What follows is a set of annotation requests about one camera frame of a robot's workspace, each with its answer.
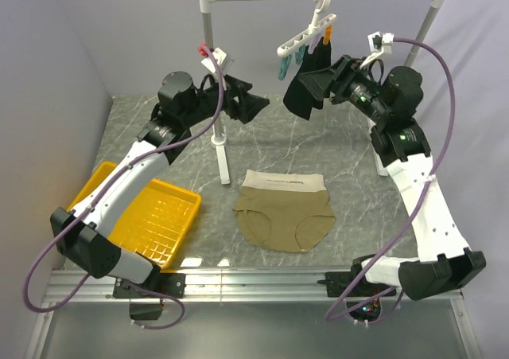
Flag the khaki underwear white waistband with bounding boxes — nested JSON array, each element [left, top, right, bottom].
[[233, 170, 336, 253]]

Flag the black hanging underwear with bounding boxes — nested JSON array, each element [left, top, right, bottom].
[[283, 37, 332, 120]]

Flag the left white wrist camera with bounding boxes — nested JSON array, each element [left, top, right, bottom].
[[197, 44, 234, 76]]

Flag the aluminium mounting rail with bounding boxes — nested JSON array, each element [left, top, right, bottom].
[[23, 265, 482, 359]]

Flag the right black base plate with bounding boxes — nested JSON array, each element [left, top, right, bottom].
[[317, 271, 390, 298]]

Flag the teal clothes clip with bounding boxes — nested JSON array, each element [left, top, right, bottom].
[[278, 45, 306, 80]]

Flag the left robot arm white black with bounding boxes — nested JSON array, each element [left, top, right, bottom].
[[50, 72, 270, 297]]

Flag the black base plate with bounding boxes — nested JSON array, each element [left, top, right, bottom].
[[112, 273, 186, 299], [317, 271, 390, 298]]

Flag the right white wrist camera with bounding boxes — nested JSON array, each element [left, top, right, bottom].
[[360, 32, 394, 69]]

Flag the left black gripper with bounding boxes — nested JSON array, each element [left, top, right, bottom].
[[183, 72, 270, 128]]

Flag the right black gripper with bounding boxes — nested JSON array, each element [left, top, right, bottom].
[[297, 55, 390, 124]]

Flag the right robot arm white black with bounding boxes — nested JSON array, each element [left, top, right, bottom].
[[297, 55, 486, 300]]

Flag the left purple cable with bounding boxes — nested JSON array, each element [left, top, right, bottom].
[[21, 44, 226, 330]]

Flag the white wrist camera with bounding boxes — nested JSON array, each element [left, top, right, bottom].
[[197, 44, 234, 76], [360, 32, 394, 69]]

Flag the orange clothes clip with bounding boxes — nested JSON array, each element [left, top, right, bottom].
[[322, 25, 332, 45]]

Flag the purple clothes clip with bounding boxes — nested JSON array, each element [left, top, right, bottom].
[[308, 34, 321, 54]]

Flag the yellow plastic tray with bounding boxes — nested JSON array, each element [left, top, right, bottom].
[[68, 162, 202, 271]]

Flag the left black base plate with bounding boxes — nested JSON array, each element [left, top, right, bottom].
[[112, 273, 186, 299]]

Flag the white clip hanger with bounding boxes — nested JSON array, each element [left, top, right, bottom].
[[277, 0, 337, 58]]

